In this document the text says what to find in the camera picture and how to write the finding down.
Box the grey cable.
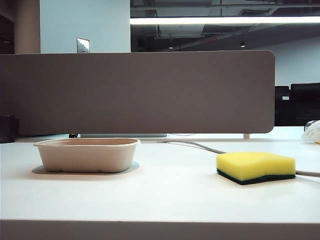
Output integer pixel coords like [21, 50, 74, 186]
[141, 139, 320, 178]

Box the black cup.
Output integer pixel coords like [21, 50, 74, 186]
[0, 114, 20, 144]

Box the yellow and green cleaning sponge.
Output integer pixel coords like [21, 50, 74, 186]
[216, 151, 297, 186]

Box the narrow black office chair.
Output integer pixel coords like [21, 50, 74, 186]
[274, 85, 292, 127]

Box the brown fabric desk divider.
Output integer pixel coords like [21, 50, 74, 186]
[0, 49, 276, 137]

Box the silver wall switch plate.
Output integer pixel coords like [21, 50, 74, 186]
[76, 37, 91, 54]

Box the flat silver laptop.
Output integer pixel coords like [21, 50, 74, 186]
[79, 133, 168, 138]

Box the wide black office chair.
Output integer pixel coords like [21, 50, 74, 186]
[290, 83, 320, 127]

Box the white ceiling light strip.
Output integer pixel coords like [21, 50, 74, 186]
[129, 16, 320, 25]

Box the beige building column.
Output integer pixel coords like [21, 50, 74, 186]
[14, 0, 41, 54]

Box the beige paper lunch box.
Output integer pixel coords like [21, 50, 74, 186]
[33, 137, 142, 174]

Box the white plastic bag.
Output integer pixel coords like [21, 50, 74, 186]
[301, 119, 320, 145]

